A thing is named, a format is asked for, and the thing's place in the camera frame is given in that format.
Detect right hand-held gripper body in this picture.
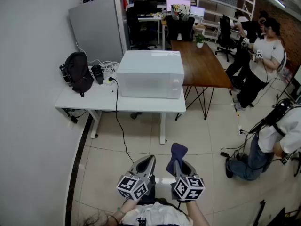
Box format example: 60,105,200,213
170,174,206,202

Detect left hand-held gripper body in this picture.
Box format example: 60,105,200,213
116,169,157,202

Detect dark blue cloth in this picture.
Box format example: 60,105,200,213
166,143,188,176

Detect white microwave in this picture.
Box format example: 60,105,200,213
116,50,185,100

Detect person's left forearm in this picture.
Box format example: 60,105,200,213
110,198,139,226

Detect person's right forearm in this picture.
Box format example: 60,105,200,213
186,199,210,226

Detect person's white shirt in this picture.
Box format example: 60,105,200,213
121,201,194,226

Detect black metal stand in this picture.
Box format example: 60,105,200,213
253,199,301,226

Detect wide black water bottle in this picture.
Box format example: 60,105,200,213
91,64,105,85

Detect wooden table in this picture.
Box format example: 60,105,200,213
169,40,234,121

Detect black backpack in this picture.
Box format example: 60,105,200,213
64,52,94,97

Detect slim black flask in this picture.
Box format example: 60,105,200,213
59,64,73,87

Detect small potted plant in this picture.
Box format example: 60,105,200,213
193,33,205,48

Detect white board on stand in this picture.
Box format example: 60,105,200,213
282,64,301,105

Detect black office chair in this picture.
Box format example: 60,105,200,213
126,6,158,51
215,15,238,63
165,15,196,47

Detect grey metal cabinet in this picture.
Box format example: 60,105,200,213
68,0,129,65

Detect white office desk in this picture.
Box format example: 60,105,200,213
137,15,163,45

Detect patterned cushion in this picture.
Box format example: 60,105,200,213
171,4,191,21

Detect dark black monitor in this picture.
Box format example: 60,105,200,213
133,0,158,16

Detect pale lit monitor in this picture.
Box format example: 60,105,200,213
190,6,206,18

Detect pink lit monitor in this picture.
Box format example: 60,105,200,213
166,0,191,13

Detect black power cable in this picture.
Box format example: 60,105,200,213
108,77,135,164

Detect tangled white cables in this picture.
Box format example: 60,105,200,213
88,60,120,74

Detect long white cable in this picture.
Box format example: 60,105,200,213
75,39,102,65

